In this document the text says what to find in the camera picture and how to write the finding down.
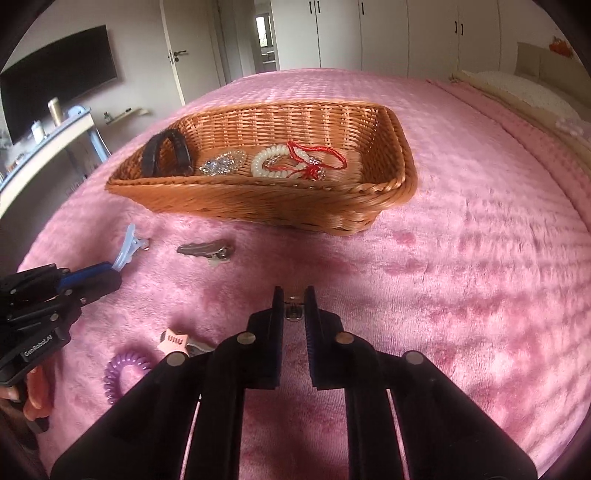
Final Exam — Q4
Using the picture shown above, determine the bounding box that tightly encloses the white pearl bracelet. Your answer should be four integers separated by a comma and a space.
250, 143, 297, 178

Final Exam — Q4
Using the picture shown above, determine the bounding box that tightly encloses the beige cylinder cup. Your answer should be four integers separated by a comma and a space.
47, 97, 64, 127

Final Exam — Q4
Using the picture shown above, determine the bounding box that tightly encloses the small wall shelf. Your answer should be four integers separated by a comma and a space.
103, 108, 150, 125

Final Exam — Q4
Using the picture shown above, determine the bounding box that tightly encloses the black wall television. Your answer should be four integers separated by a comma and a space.
1, 25, 117, 143

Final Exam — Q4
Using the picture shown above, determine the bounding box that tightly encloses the person's left hand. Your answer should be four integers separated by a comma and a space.
1, 365, 53, 422

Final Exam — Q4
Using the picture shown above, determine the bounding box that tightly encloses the white blue desk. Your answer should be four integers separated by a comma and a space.
0, 105, 111, 216

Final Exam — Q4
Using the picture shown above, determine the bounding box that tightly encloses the purple spiral hair tie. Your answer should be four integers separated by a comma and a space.
103, 351, 153, 406

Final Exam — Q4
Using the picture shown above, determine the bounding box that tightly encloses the white room door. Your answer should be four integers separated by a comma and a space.
159, 0, 225, 105

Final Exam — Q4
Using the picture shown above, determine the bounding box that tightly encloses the red string bracelet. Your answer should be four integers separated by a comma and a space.
265, 139, 350, 182

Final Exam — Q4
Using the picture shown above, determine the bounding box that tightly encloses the pink plush bedspread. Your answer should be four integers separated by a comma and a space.
22, 69, 590, 472

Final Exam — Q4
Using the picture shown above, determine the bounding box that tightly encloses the silver rhinestone brooch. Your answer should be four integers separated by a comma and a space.
198, 150, 247, 176

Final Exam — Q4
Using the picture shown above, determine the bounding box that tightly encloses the grey metal hair clip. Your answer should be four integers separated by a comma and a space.
176, 240, 235, 265

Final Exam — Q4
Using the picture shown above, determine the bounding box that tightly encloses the white dotted pillow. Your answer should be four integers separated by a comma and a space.
455, 70, 580, 119

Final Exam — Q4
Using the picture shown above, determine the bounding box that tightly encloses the white wardrobe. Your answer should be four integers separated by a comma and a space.
270, 0, 501, 79

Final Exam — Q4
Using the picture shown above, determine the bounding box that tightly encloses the white bottle on desk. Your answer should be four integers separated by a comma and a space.
31, 121, 46, 145

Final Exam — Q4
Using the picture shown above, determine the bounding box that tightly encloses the brown wicker basket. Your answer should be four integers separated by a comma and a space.
106, 100, 418, 235

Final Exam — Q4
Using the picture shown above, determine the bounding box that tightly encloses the light blue hair clip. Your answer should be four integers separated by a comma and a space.
111, 224, 150, 272

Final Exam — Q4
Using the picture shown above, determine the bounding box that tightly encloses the orange plush toy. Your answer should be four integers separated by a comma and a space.
549, 37, 574, 58

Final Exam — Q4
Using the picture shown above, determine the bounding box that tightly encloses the beige headboard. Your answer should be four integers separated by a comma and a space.
515, 42, 590, 100

